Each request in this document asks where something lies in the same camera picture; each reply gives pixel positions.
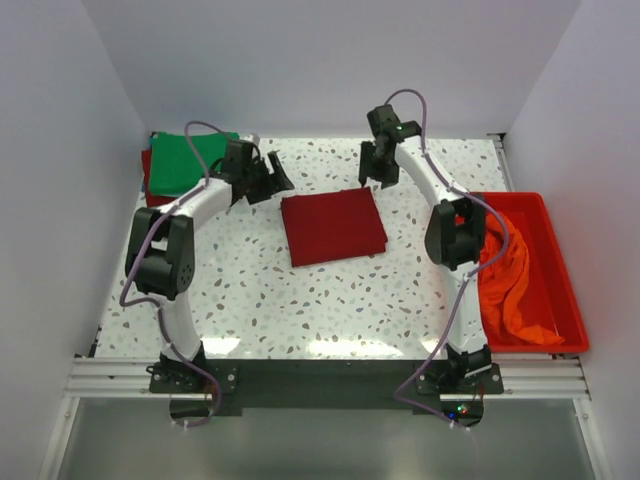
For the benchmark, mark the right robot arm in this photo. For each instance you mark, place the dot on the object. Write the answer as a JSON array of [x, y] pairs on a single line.
[[454, 238]]

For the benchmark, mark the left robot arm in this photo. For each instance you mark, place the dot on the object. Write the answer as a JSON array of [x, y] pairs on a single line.
[[160, 260]]

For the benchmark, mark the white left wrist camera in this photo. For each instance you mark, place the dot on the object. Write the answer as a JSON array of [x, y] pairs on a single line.
[[253, 138]]

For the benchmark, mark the crumpled orange t shirt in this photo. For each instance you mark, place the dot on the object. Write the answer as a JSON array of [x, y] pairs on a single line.
[[502, 286]]

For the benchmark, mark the dark red t shirt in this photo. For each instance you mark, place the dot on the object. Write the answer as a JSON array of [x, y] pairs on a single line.
[[332, 226], [165, 200]]

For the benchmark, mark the folded dark red t shirt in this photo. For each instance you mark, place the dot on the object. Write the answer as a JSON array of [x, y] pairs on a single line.
[[165, 200]]

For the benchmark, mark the red plastic bin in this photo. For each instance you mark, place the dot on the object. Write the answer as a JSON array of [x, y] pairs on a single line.
[[550, 300]]

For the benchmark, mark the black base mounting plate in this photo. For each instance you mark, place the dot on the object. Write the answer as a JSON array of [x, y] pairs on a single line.
[[325, 387]]

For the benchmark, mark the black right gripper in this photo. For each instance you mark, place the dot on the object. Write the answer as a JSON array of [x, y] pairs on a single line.
[[378, 167]]

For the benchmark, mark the folded green t shirt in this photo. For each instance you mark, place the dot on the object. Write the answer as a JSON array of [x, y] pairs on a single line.
[[175, 168]]

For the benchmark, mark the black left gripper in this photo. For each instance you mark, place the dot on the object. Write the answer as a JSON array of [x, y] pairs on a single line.
[[267, 179]]

